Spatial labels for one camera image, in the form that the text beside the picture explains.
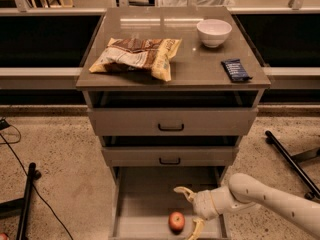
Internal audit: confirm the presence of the bottom grey open drawer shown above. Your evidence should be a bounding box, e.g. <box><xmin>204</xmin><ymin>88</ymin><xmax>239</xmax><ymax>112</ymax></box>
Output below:
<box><xmin>109</xmin><ymin>167</ymin><xmax>220</xmax><ymax>240</ymax></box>

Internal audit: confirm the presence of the red object at corner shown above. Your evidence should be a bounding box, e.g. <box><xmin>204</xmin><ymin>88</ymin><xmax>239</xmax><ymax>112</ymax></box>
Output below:
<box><xmin>0</xmin><ymin>233</ymin><xmax>10</xmax><ymax>240</ymax></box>

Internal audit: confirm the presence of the white ceramic bowl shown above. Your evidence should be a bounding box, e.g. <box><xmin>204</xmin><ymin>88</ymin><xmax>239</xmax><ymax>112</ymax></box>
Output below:
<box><xmin>197</xmin><ymin>19</ymin><xmax>232</xmax><ymax>48</ymax></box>

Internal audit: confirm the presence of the grey drawer cabinet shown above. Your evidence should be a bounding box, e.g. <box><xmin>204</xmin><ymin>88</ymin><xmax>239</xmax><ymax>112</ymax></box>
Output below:
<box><xmin>75</xmin><ymin>6</ymin><xmax>271</xmax><ymax>240</ymax></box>

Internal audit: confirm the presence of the yellow chip bag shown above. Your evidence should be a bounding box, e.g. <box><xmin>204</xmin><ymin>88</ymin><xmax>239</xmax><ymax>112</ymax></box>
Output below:
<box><xmin>89</xmin><ymin>38</ymin><xmax>182</xmax><ymax>82</ymax></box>

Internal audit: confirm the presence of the red apple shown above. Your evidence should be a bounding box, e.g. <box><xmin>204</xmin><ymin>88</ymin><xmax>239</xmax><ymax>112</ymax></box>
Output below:
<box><xmin>168</xmin><ymin>211</ymin><xmax>185</xmax><ymax>232</ymax></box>

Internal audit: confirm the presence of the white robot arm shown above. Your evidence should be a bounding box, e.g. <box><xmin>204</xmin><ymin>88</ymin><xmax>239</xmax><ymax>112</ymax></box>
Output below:
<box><xmin>174</xmin><ymin>173</ymin><xmax>320</xmax><ymax>240</ymax></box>

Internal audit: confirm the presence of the black stand leg left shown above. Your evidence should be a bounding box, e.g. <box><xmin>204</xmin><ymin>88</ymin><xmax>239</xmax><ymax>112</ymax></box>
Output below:
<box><xmin>0</xmin><ymin>162</ymin><xmax>41</xmax><ymax>240</ymax></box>

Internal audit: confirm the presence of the top grey drawer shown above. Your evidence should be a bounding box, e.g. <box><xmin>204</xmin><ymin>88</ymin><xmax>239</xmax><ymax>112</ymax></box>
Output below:
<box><xmin>88</xmin><ymin>108</ymin><xmax>257</xmax><ymax>136</ymax></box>

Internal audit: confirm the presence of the black floor cable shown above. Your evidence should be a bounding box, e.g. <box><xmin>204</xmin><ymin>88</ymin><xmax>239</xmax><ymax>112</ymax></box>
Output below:
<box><xmin>0</xmin><ymin>117</ymin><xmax>74</xmax><ymax>240</ymax></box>

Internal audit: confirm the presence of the dark blue snack bar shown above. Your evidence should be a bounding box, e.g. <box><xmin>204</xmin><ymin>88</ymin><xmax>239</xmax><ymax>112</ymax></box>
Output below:
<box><xmin>221</xmin><ymin>59</ymin><xmax>252</xmax><ymax>82</ymax></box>

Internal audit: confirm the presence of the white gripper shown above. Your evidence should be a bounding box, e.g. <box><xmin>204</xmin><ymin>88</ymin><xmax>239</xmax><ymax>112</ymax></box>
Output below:
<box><xmin>174</xmin><ymin>186</ymin><xmax>240</xmax><ymax>240</ymax></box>

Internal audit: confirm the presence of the middle grey drawer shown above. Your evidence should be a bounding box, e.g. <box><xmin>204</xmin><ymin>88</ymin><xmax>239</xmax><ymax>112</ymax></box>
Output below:
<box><xmin>102</xmin><ymin>146</ymin><xmax>239</xmax><ymax>167</ymax></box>

